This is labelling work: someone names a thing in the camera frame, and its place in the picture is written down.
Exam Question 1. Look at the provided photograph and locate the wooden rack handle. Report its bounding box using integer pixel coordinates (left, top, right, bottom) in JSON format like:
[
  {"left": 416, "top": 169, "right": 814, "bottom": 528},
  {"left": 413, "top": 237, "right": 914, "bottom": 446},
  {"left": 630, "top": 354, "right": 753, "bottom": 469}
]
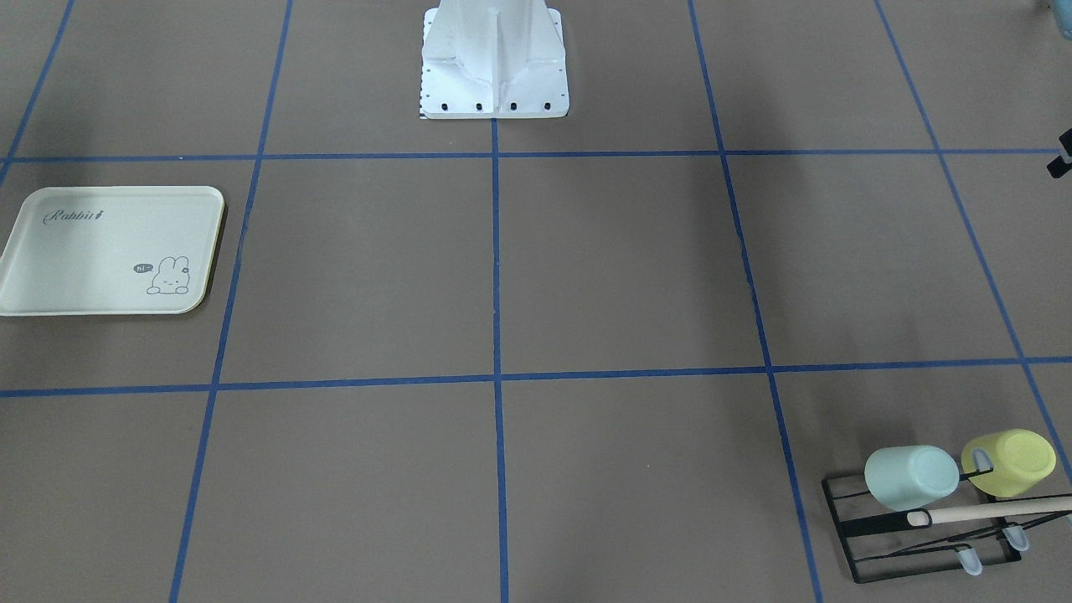
[{"left": 904, "top": 495, "right": 1071, "bottom": 528}]

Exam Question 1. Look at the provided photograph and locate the yellow cup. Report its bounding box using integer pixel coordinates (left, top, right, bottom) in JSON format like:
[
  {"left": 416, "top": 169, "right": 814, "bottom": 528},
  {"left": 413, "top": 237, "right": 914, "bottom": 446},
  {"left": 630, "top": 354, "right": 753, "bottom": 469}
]
[{"left": 961, "top": 429, "right": 1057, "bottom": 497}]

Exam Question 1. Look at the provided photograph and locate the cream rabbit serving tray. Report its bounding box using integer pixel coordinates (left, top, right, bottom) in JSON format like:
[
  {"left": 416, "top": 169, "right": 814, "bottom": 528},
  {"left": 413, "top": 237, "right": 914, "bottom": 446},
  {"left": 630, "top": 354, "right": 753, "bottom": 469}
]
[{"left": 1, "top": 186, "right": 225, "bottom": 317}]

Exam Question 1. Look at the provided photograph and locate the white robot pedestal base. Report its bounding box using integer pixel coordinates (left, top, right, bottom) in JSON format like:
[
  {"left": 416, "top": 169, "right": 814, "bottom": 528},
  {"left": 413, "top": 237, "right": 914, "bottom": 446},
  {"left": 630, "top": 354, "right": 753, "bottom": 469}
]
[{"left": 419, "top": 1, "right": 570, "bottom": 120}]

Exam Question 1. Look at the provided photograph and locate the mint green cup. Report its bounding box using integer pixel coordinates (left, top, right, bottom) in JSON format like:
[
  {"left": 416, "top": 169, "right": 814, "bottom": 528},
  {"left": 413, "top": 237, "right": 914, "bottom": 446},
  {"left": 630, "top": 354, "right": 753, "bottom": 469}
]
[{"left": 863, "top": 444, "right": 961, "bottom": 512}]

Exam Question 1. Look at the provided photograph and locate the black wire cup rack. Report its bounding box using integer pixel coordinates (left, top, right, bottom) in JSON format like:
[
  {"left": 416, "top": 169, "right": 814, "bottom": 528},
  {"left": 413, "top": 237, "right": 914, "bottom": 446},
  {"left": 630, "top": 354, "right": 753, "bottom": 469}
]
[{"left": 821, "top": 472, "right": 1069, "bottom": 585}]

